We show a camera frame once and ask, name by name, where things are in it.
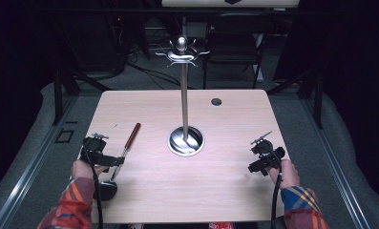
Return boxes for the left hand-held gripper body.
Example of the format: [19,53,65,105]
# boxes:
[79,133,110,167]

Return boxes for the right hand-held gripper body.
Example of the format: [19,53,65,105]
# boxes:
[249,130,287,170]

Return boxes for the black ladle with wooden handle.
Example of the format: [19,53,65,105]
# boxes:
[93,122,142,202]

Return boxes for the person's right hand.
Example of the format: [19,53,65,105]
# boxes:
[267,158,301,191]

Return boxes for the person's left hand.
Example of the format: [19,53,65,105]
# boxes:
[71,158,109,181]

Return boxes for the red packet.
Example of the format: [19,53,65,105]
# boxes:
[208,221,236,229]

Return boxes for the metal utensil stand with hooks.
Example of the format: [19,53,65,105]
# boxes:
[154,35,211,158]

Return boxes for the black folding chair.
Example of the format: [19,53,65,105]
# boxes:
[201,12,274,90]

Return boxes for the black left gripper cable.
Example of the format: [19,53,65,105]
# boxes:
[81,141,105,229]

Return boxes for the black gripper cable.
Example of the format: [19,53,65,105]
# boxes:
[270,149,284,229]
[81,141,105,229]

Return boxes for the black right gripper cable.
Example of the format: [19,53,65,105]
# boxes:
[270,149,284,229]

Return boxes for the black metal frame stand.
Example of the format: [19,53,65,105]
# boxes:
[52,65,112,127]
[266,68,325,130]

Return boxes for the aluminium floor rail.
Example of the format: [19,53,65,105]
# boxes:
[300,96,373,229]
[0,94,78,229]

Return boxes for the black floor cables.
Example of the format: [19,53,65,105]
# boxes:
[126,47,182,91]

